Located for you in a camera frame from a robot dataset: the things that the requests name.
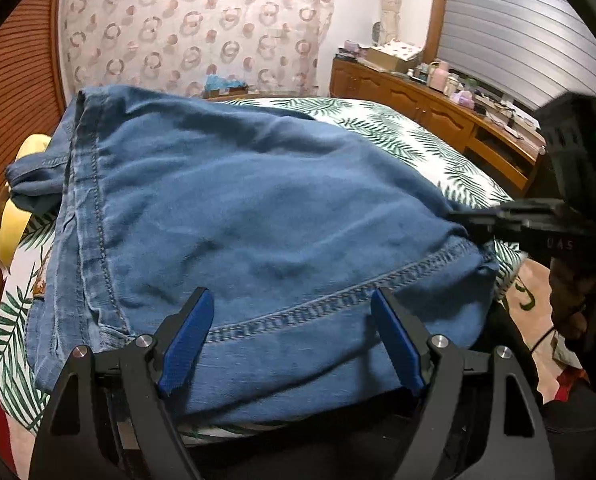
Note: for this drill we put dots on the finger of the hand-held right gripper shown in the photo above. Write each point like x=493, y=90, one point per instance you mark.
x=478, y=220

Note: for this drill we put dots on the white dotted cloth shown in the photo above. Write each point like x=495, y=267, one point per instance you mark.
x=403, y=50

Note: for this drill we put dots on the blue denim pants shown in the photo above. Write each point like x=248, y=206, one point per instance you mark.
x=253, y=210

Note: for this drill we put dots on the yellow plush toy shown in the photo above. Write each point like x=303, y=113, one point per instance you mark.
x=12, y=230

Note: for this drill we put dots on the louvered wooden wardrobe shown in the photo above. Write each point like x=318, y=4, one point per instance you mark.
x=17, y=85

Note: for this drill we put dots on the beige tied curtain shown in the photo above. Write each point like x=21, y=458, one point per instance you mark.
x=392, y=5

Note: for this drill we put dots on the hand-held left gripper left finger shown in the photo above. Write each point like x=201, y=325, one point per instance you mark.
x=187, y=345

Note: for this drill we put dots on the purple tissue box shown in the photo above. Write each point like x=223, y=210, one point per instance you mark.
x=463, y=98

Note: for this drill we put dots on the person's right hand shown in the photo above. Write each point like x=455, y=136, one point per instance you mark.
x=570, y=300

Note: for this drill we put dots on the pink thermos jug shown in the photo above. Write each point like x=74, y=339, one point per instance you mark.
x=439, y=77

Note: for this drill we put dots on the large cardboard box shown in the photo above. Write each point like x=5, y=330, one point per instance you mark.
x=388, y=60

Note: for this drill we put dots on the sheer circle pattern curtain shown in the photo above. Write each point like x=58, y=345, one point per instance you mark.
x=177, y=25

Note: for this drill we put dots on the round wall mirror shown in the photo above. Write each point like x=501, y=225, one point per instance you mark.
x=378, y=32

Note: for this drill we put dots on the grey window blind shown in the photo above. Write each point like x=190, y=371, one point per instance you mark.
x=503, y=25

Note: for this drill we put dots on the leaf print bed sheet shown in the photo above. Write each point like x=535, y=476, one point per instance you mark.
x=403, y=135

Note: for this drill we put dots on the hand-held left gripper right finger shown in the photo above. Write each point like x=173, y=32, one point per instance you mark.
x=398, y=345

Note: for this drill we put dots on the crumpled blue plastic bag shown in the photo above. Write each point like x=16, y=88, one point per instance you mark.
x=222, y=82

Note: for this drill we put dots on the small cardboard box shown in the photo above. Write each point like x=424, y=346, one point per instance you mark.
x=227, y=94

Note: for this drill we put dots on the long wooden cabinet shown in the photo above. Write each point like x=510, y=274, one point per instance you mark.
x=403, y=95

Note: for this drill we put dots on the floral fleece blanket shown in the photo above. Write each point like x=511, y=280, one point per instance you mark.
x=540, y=280

